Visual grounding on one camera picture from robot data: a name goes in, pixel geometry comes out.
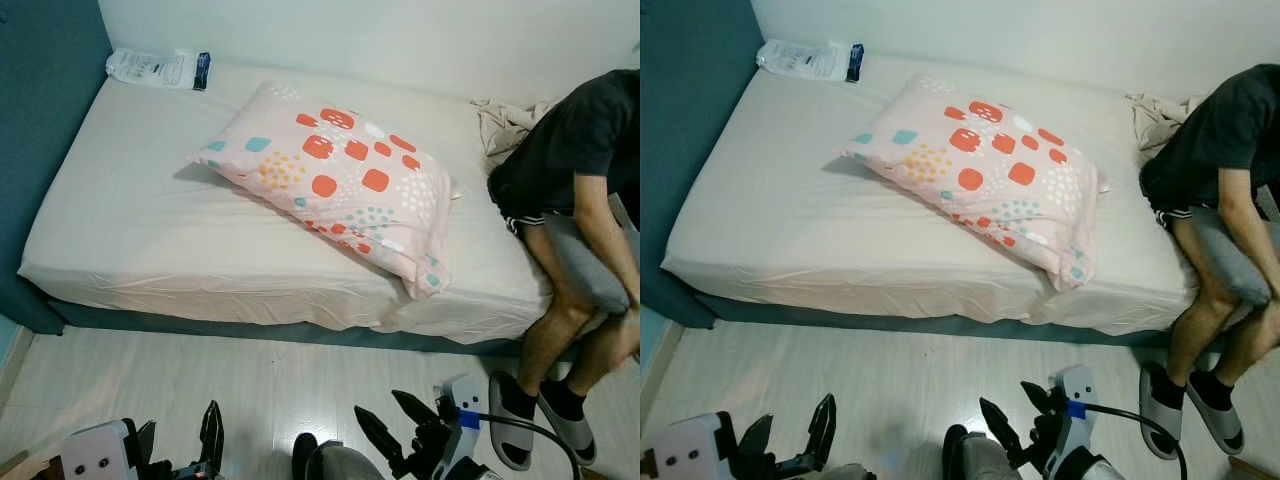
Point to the grey slipper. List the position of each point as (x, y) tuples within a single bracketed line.
[(1222, 425), (512, 455), (1152, 415), (572, 432)]

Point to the grey cushion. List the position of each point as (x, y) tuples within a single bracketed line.
[(585, 260), (1230, 255)]

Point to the robot right leg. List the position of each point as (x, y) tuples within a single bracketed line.
[(345, 465), (990, 462)]

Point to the white sheeted mattress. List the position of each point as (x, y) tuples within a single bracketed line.
[(130, 230), (770, 220)]

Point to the person in black shirt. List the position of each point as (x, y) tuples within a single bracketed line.
[(1220, 125), (580, 130)]

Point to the pink patterned pillow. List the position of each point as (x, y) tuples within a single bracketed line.
[(990, 160), (340, 170)]

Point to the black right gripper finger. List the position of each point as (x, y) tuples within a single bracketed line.
[(1044, 400), (383, 440), (1008, 432), (418, 410)]

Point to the crumpled beige cloth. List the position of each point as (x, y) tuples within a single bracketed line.
[(505, 130), (1160, 125)]

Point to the white plastic package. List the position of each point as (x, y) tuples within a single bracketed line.
[(150, 68), (805, 60)]

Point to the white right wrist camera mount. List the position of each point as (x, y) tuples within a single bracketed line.
[(462, 392), (1078, 382)]

